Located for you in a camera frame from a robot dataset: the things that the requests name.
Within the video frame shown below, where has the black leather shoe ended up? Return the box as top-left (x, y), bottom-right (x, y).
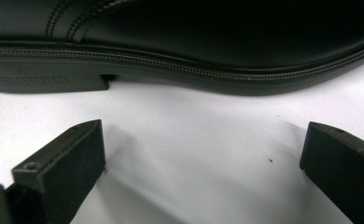
top-left (0, 0), bottom-right (364, 96)

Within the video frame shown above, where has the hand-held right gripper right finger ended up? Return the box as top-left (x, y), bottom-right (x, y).
top-left (299, 121), bottom-right (364, 224)

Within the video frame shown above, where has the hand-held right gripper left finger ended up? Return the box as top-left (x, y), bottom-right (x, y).
top-left (5, 119), bottom-right (106, 224)

